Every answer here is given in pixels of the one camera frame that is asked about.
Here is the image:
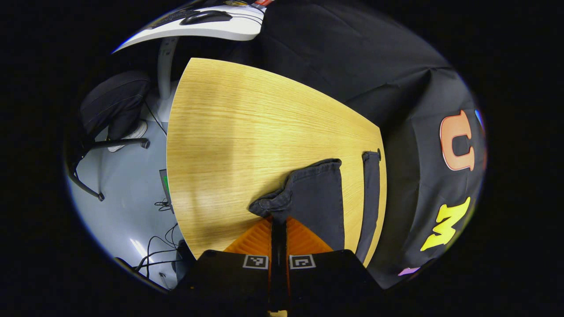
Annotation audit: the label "dark box green light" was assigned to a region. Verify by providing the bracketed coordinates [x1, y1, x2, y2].
[159, 169, 175, 214]

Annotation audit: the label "black jeans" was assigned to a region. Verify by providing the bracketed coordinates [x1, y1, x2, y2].
[248, 151, 382, 265]

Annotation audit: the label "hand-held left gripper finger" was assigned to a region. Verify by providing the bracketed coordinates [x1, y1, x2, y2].
[176, 216, 279, 315]
[279, 216, 384, 315]

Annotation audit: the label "black backdrop cloth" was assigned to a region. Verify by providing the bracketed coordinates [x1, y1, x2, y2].
[229, 0, 487, 289]

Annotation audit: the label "white desk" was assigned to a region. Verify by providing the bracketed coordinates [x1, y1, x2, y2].
[112, 4, 265, 124]

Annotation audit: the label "black office chair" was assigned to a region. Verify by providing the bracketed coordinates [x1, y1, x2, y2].
[65, 70, 151, 202]

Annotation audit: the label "black keyboard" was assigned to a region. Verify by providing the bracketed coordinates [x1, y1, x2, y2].
[148, 8, 199, 29]

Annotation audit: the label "black floor cable bundle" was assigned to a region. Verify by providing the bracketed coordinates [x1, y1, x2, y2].
[132, 198, 188, 280]

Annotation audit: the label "white shoe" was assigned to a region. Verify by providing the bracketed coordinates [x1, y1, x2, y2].
[107, 120, 148, 153]

